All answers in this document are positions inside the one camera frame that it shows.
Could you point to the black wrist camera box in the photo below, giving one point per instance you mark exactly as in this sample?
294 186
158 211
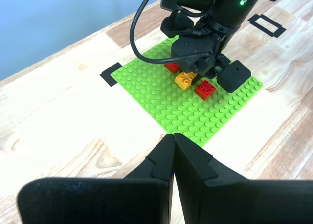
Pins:
190 48

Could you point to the red square brick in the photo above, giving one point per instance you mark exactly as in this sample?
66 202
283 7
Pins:
205 90
172 67

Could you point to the black tape rectangle frame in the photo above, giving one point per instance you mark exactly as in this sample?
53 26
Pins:
252 21

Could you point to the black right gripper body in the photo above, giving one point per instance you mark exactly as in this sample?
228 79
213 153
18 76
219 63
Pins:
221 35

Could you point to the green studded baseplate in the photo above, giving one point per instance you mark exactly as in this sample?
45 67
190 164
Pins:
159 99

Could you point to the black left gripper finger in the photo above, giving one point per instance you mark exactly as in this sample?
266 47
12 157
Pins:
97 199
232 199

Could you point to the black tape corner marker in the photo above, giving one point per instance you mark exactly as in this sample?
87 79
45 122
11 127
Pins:
107 76

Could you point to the yellow rectangular brick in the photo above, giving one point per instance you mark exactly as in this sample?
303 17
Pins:
183 81

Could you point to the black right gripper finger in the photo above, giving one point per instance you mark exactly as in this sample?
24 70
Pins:
233 76
177 24

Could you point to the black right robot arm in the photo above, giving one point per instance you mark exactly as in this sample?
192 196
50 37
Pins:
232 8

